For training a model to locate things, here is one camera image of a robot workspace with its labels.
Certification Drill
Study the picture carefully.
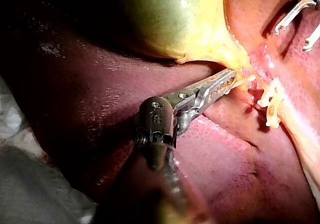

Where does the left arm instrument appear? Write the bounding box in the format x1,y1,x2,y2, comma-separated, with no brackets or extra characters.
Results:
133,88,204,150

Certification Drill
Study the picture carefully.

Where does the gallbladder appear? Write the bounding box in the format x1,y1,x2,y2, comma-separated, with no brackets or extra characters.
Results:
109,0,252,72

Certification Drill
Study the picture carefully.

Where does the right arm instrument jaw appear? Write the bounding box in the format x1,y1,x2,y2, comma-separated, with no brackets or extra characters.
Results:
301,29,320,52
274,0,320,36

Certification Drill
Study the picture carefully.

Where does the left arm instrument jaw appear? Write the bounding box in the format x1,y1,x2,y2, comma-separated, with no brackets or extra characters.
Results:
192,68,238,97
195,76,236,114

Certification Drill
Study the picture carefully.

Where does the thin tube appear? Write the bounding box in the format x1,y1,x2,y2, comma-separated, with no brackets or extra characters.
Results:
231,74,258,89

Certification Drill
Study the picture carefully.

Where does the dark red liver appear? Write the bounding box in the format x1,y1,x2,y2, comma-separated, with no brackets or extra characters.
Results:
4,0,320,224

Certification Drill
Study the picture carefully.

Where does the white clip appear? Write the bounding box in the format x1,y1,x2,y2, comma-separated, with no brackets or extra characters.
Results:
264,101,283,129
257,77,285,108

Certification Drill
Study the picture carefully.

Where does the white cloth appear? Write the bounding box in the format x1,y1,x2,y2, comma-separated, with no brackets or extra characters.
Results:
0,75,99,224

